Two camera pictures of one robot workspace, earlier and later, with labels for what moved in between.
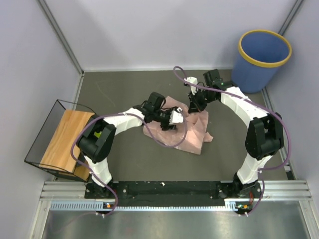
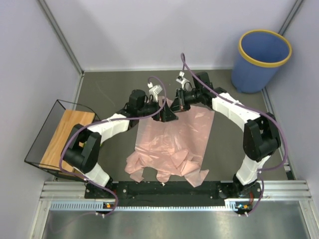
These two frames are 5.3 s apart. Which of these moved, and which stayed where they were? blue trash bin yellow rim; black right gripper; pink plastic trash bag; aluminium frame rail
Moved: pink plastic trash bag; black right gripper
Stayed: blue trash bin yellow rim; aluminium frame rail
